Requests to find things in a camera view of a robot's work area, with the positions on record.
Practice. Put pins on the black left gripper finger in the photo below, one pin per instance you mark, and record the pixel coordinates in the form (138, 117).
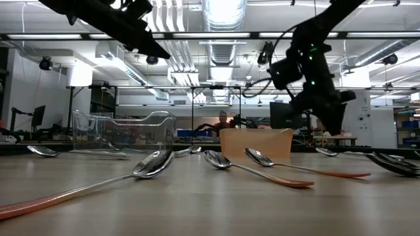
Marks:
(151, 47)

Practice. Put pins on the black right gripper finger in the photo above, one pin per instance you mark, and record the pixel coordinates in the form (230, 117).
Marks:
(338, 114)
(325, 114)

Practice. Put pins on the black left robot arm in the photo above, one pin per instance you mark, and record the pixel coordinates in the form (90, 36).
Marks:
(88, 16)

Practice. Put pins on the black ceiling spotlight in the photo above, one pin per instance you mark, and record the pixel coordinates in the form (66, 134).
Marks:
(152, 59)
(265, 52)
(46, 63)
(390, 59)

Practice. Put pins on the wooden background table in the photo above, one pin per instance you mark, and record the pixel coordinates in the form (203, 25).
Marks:
(334, 138)

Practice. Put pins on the black computer monitor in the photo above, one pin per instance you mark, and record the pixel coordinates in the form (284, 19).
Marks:
(282, 114)
(38, 115)

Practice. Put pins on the shelf with blue bins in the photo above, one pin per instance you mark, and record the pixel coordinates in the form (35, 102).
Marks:
(410, 124)

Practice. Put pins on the orange plastic container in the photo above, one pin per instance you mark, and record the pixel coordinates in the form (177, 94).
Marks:
(256, 142)

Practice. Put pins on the clear plastic container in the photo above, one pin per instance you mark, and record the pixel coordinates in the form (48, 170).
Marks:
(131, 131)

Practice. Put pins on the blue storage bin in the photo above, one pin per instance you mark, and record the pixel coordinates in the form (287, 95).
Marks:
(193, 133)

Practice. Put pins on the person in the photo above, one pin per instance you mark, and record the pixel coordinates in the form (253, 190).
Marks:
(223, 124)

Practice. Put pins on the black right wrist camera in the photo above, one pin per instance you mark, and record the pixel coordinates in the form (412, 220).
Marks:
(285, 73)

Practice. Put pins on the black background workstation frame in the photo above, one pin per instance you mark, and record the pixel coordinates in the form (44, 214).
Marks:
(131, 87)

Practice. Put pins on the silver round ceiling duct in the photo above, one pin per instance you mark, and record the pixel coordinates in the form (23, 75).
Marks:
(377, 52)
(223, 19)

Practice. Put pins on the black aluminium table frame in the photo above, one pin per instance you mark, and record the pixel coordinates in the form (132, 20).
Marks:
(19, 149)

